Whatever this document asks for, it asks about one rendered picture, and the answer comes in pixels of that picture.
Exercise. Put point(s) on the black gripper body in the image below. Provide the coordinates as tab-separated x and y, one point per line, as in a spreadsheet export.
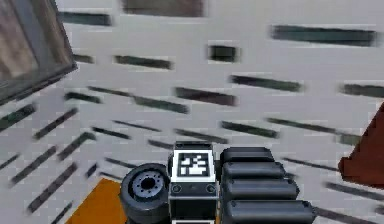
146	193

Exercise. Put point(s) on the orange flat cloth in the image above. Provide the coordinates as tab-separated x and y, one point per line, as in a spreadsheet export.
96	205

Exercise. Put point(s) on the brown framed cabinet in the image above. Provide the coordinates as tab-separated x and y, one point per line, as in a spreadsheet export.
30	50

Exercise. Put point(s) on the red-brown furniture block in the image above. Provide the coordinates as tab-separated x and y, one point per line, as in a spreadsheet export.
366	156

